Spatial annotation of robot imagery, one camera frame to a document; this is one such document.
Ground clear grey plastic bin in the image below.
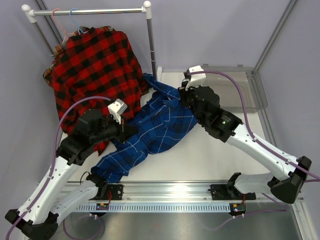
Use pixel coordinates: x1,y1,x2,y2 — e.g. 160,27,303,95
200,64,268,113

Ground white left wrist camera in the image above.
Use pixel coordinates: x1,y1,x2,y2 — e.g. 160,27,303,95
107,99,128,125

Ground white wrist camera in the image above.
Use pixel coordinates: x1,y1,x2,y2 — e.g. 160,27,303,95
107,99,128,125
181,65,206,90

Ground silver white clothes rack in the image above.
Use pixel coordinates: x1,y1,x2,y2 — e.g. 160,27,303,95
21,0,162,80

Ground blue hanger holding red shirt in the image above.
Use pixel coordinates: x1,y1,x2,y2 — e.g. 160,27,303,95
69,8,87,35

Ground red black checked shirt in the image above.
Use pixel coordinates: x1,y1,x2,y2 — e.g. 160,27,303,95
51,27,151,157

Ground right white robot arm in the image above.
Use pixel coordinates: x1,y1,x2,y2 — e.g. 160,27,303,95
178,86,312,204

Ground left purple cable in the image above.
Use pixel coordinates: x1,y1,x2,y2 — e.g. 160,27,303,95
4,96,112,240

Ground pink wire hanger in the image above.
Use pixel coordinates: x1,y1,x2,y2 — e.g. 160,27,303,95
51,8,74,44

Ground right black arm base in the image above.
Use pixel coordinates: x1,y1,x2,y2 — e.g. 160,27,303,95
208,184,257,201

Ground white slotted cable duct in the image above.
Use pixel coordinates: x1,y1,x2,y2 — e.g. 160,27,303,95
73,202,231,213

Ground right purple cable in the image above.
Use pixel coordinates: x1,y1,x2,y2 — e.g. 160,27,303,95
188,70,320,183

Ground brown plaid shirt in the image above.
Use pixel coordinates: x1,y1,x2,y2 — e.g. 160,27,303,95
41,24,113,87

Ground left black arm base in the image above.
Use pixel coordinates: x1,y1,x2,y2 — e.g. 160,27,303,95
91,184,124,201

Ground blue plaid shirt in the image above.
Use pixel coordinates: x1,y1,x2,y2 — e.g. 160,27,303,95
90,73,198,183

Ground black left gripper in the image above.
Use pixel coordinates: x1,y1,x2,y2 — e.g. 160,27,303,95
90,112,138,145

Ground aluminium mounting rail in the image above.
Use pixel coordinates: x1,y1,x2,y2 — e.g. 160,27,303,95
49,181,305,202

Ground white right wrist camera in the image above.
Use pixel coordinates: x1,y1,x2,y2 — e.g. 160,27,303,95
181,65,206,90

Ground purple cable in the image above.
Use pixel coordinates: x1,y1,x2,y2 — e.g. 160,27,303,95
188,70,320,183
4,96,112,240

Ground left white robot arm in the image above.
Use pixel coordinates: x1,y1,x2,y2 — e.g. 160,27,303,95
5,109,138,240

